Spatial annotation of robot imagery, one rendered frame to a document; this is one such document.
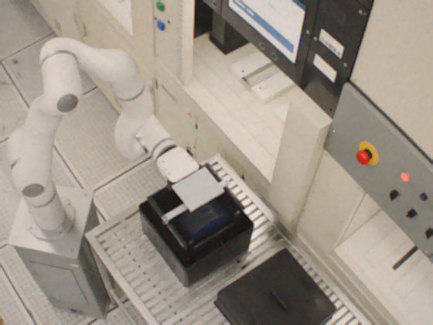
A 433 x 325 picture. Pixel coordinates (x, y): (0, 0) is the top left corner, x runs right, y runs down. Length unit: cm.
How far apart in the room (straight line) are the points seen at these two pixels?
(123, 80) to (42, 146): 32
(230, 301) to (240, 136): 63
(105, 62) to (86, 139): 173
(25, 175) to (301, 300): 94
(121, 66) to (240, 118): 77
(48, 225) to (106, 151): 118
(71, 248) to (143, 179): 108
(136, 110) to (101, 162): 148
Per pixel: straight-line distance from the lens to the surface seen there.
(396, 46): 125
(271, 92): 222
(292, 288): 187
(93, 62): 151
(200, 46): 240
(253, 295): 184
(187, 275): 184
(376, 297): 192
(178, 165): 175
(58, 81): 145
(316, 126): 152
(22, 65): 367
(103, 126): 324
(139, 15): 230
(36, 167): 170
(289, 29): 150
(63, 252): 204
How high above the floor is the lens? 259
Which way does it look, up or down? 56 degrees down
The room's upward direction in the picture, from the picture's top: 4 degrees clockwise
